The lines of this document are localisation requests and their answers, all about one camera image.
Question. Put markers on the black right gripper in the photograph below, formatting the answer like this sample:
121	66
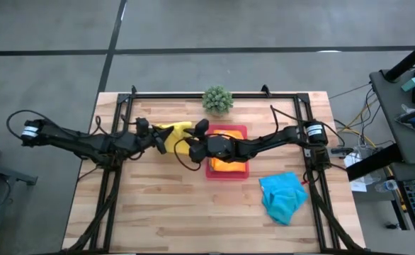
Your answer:
218	147

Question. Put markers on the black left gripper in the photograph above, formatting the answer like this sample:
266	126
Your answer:
136	143

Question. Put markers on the yellow microfiber towel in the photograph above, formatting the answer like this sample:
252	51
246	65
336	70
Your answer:
179	129

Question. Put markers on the orange microfiber towel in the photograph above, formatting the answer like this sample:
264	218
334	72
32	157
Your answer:
228	166

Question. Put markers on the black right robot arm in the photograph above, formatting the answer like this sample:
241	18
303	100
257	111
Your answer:
271	140

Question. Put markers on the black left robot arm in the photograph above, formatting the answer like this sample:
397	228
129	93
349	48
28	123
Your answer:
80	141

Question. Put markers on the blue microfiber towel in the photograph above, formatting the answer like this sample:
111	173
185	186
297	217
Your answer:
282	198

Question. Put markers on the potted succulent plant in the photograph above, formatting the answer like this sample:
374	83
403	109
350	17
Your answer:
217	101

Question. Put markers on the pink plastic bin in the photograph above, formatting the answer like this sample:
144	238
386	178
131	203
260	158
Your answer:
228	176

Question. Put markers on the white paper sheet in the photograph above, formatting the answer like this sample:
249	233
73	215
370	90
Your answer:
356	170

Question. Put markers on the workbench with grey legs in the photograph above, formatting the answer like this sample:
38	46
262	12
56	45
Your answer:
5	173

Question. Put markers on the black support beam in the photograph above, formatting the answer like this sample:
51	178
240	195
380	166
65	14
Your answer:
374	163

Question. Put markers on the clear plastic bottle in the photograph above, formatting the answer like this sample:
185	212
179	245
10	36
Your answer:
387	185

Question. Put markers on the dark grey desk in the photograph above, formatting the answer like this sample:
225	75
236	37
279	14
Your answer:
398	117
414	233

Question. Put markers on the teal box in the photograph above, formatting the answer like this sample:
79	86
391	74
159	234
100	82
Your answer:
411	84

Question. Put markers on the black aluminium table frame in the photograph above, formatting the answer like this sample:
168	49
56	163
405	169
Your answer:
211	96

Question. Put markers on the black diagonal post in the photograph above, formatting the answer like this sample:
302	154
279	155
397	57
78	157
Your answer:
409	58

